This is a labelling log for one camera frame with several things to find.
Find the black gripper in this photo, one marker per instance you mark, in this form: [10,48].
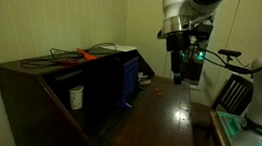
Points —
[177,41]

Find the aluminium robot base table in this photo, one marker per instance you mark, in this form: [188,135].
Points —
[226,128]

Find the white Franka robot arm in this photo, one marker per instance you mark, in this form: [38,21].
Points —
[175,0]

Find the white paper sheet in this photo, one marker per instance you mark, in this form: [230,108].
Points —
[119,47]

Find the dark wooden slatted chair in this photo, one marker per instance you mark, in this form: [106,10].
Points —
[234,94]

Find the dark wooden desk with hutch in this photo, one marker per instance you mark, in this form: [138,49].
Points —
[151,127]

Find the orange plastic tool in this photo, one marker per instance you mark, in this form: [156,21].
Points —
[86,54]

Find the white paper cup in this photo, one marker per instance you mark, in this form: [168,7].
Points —
[76,98]

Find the small red flat object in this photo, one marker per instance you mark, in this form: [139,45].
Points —
[68,61]

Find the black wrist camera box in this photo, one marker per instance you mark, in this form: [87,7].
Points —
[203,32]

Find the black camera on stand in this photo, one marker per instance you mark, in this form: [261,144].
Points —
[229,53]

